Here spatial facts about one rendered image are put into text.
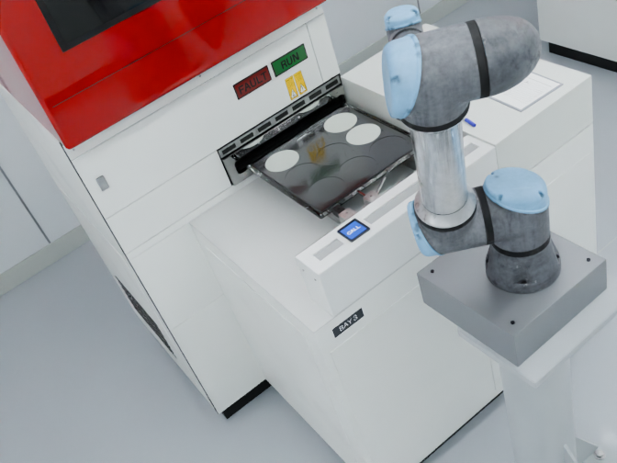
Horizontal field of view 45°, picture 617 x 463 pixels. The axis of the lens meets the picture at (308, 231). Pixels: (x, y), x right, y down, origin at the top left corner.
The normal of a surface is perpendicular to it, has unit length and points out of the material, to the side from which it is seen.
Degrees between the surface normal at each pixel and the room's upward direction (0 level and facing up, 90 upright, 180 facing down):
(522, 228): 89
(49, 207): 90
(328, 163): 0
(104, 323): 0
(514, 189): 9
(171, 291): 90
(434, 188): 103
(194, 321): 90
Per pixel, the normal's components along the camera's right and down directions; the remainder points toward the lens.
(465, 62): -0.07, 0.22
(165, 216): 0.57, 0.41
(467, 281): -0.24, -0.74
